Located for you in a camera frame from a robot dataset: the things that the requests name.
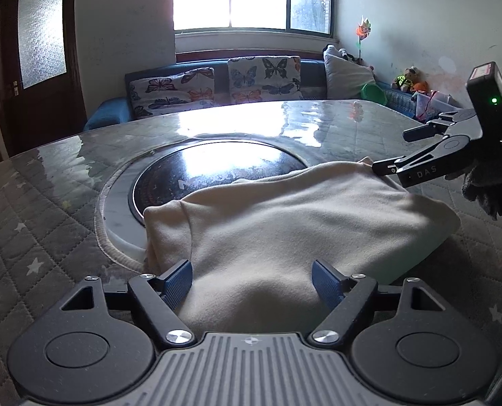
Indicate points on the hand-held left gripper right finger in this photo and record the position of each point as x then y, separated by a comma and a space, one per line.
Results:
327, 284

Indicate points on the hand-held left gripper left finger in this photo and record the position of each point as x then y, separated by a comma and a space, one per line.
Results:
179, 284

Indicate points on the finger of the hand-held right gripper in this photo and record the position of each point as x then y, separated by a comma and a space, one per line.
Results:
420, 132
411, 171

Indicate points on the cream garment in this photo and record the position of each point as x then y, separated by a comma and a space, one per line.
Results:
276, 228

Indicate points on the person's right hand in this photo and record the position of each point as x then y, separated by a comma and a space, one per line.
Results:
483, 194

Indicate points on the clear plastic box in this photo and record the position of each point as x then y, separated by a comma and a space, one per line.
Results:
430, 105

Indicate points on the orange plush toy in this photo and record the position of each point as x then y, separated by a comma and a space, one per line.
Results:
421, 86

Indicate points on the teddy bear in yellow vest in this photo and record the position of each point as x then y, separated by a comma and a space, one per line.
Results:
406, 80

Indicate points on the green plastic bowl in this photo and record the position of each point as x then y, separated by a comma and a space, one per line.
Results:
373, 93

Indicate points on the grey pillow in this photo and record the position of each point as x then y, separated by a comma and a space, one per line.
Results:
346, 76

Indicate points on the black and white plush toy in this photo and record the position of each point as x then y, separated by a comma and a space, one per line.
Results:
348, 56

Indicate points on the colourful pinwheel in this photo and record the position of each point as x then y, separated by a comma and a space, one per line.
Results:
363, 31

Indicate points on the round black hotplate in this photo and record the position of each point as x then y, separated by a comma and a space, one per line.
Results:
217, 165

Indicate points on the butterfly print cushion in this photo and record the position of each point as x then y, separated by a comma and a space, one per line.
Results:
263, 78
170, 93

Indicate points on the blue sofa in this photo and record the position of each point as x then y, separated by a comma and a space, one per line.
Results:
107, 112

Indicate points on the dark wooden door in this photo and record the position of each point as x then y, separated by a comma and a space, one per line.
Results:
43, 93

